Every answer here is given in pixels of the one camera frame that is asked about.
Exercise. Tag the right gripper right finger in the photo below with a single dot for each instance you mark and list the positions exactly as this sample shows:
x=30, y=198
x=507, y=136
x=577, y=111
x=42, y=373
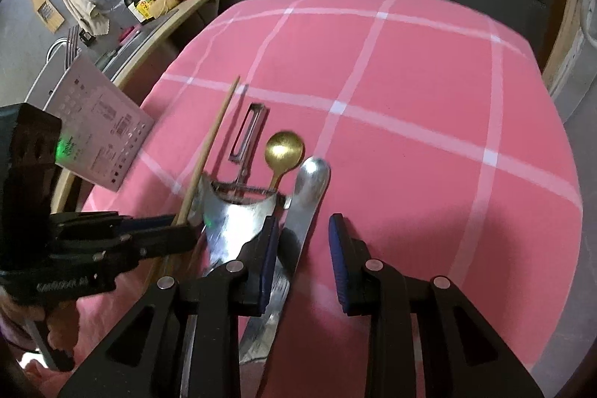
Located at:
x=419, y=328

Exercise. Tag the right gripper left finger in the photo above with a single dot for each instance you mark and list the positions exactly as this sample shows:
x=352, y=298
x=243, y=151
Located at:
x=182, y=339

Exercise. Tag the wide steel Y peeler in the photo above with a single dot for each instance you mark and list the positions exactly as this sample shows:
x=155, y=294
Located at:
x=227, y=221

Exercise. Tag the wooden chopstick patterned end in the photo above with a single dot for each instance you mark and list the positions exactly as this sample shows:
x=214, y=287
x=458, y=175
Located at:
x=178, y=265

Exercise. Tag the wire handle swivel peeler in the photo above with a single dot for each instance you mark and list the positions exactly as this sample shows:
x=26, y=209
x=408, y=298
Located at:
x=245, y=144

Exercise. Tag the steel butter knife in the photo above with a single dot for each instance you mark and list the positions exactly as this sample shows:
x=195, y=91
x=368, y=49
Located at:
x=313, y=179

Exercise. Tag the small gold spoon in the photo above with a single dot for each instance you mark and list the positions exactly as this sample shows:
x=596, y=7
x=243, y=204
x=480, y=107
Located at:
x=283, y=152

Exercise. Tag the person's left hand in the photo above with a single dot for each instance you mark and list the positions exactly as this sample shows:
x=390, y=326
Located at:
x=62, y=321

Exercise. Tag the white perforated utensil basket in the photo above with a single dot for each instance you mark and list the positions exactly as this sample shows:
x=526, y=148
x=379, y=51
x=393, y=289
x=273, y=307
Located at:
x=102, y=129

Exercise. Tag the pink plaid tablecloth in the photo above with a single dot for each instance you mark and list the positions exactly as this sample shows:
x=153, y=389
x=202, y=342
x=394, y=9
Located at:
x=447, y=157

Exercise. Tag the hanging beige dishcloth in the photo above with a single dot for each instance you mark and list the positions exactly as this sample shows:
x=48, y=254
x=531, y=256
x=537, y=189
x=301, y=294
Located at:
x=88, y=16

